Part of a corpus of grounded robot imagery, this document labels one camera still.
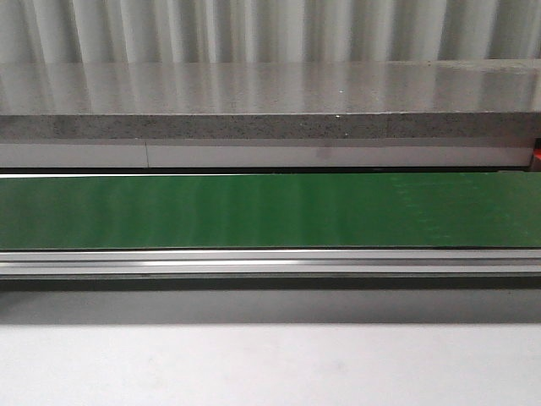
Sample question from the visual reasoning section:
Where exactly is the green conveyor belt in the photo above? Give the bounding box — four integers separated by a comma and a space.
1, 172, 540, 250

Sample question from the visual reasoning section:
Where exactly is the grey speckled stone counter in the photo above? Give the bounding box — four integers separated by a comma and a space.
0, 59, 541, 170

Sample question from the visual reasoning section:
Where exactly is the red object at right edge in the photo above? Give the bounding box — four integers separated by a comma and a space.
530, 139, 541, 172

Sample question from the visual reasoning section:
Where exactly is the grey pleated curtain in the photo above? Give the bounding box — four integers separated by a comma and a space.
1, 1, 540, 63

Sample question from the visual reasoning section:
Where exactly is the aluminium conveyor side rail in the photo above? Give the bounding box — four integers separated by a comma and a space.
1, 249, 540, 291

